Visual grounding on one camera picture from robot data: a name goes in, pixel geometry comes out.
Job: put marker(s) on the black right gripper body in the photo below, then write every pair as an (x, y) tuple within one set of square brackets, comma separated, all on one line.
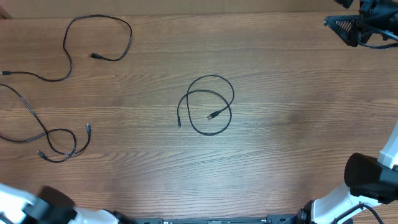
[(381, 12)]

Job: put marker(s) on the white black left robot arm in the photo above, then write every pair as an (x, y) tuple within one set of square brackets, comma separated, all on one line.
[(51, 206)]

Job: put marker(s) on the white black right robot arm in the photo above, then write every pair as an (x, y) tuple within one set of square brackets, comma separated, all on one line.
[(368, 181)]

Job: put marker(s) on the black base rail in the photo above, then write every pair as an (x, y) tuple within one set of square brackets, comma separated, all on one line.
[(269, 219)]

